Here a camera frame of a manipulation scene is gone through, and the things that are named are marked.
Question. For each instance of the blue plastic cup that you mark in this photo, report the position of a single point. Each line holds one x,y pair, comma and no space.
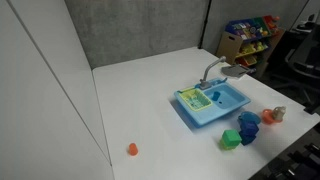
216,96

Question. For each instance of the orange plastic cup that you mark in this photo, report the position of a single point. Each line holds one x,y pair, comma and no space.
133,149

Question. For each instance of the blue toy sink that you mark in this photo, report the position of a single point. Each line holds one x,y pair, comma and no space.
233,100

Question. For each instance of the yellow-green dish rack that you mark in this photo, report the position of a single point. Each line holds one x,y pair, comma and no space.
195,99

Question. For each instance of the grey toy faucet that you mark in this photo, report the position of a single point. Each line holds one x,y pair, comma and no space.
209,68

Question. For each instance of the wooden toy storage shelf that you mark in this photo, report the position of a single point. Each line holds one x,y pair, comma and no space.
230,45

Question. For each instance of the green stacking cube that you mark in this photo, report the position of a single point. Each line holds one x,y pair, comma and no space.
231,138

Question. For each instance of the blue toy plate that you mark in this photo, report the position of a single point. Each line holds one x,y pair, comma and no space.
249,116

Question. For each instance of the dark blue stacking cube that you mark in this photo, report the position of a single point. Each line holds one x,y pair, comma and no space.
248,130

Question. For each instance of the yellow storage bin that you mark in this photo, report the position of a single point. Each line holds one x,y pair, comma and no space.
250,48

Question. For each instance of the blue storage bin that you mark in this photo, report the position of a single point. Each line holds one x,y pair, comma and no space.
243,29

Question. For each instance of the orange toy plate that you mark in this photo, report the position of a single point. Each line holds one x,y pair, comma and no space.
266,117

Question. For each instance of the beige toy bottle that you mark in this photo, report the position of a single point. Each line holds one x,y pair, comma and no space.
278,113

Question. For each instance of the red storage bin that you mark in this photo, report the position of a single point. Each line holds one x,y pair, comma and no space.
270,22

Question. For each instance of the black office chair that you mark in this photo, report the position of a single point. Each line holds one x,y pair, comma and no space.
301,63

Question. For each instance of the black equipment frame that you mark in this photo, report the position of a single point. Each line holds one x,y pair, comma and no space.
293,160

